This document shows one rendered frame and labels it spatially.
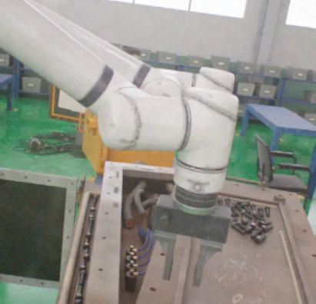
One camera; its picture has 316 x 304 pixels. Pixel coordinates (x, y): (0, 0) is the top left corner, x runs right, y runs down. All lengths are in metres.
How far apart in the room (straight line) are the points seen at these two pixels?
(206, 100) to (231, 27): 9.69
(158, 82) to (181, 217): 0.29
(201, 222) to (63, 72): 0.34
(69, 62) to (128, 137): 0.18
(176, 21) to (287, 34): 2.59
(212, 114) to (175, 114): 0.06
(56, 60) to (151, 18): 9.34
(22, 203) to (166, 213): 1.30
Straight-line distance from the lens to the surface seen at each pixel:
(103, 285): 1.01
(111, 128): 0.64
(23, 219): 2.02
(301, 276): 1.14
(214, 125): 0.68
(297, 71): 9.84
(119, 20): 10.02
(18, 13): 0.73
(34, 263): 2.11
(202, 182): 0.71
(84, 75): 0.74
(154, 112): 0.65
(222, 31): 10.31
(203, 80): 1.05
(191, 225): 0.76
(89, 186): 1.79
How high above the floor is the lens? 1.92
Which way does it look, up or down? 17 degrees down
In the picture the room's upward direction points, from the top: 8 degrees clockwise
